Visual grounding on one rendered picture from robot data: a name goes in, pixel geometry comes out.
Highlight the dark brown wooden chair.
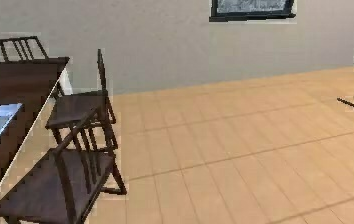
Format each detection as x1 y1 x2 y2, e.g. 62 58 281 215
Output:
0 107 128 224
44 48 119 152
0 35 50 63

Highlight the dark brown wooden table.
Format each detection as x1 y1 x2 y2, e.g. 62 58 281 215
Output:
0 56 71 208

